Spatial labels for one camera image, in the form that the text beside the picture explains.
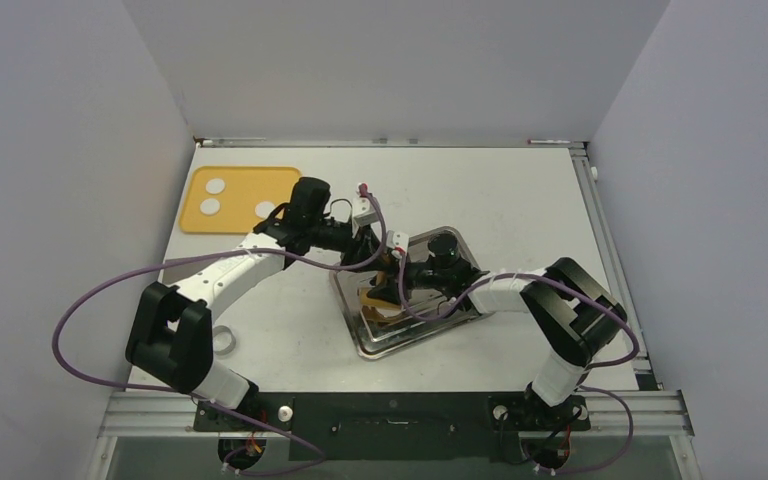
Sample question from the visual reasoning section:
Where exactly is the scraper with red handle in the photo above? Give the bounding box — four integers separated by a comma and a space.
158, 262, 202, 285

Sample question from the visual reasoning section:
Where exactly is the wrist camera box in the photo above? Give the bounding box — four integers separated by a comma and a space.
350, 196, 379, 231
386, 230, 410, 260

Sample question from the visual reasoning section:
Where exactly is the stainless steel tray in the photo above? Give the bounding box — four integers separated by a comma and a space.
329, 226, 489, 360

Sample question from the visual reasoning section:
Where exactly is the white dough disc lower left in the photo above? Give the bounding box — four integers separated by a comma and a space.
199, 198, 221, 216

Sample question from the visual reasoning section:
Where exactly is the aluminium frame rail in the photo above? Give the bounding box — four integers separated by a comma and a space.
568, 142, 662, 391

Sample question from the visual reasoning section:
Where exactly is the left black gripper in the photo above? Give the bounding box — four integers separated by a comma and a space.
308, 218, 389, 272

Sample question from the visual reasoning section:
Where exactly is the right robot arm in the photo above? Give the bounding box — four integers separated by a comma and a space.
360, 233, 629, 428

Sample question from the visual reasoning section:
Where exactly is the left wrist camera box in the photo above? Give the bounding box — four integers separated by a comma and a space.
350, 196, 379, 231

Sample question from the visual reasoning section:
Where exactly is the purple cable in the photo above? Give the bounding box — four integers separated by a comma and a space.
51, 185, 389, 477
397, 251, 641, 477

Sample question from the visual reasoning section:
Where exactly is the metal ring cutter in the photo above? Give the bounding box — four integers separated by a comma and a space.
212, 325, 237, 355

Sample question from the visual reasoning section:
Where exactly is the wooden rolling pin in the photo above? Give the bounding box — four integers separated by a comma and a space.
359, 289, 404, 325

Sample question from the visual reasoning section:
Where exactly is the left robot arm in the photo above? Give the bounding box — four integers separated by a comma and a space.
125, 177, 387, 430

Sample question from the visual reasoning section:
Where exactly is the white dough disc upper left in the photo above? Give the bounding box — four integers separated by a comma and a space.
205, 178, 226, 195

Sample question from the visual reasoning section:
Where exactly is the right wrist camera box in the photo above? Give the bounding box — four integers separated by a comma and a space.
386, 230, 410, 260

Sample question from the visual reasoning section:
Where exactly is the yellow plastic tray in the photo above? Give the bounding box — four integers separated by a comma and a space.
178, 166, 301, 234

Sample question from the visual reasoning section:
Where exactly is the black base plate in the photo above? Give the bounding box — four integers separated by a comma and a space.
195, 390, 591, 463

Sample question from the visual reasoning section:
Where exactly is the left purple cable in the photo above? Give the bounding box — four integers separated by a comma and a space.
51, 185, 389, 477

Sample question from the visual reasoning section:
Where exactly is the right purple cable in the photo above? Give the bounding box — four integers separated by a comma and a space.
397, 251, 641, 477

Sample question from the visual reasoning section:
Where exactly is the white dough disc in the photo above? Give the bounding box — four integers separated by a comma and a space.
205, 178, 226, 195
254, 201, 276, 219
199, 198, 221, 216

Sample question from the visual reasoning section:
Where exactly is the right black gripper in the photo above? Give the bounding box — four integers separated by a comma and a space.
368, 252, 450, 303

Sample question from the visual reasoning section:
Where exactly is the white dough disc right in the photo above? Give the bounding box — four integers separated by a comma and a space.
254, 201, 276, 219

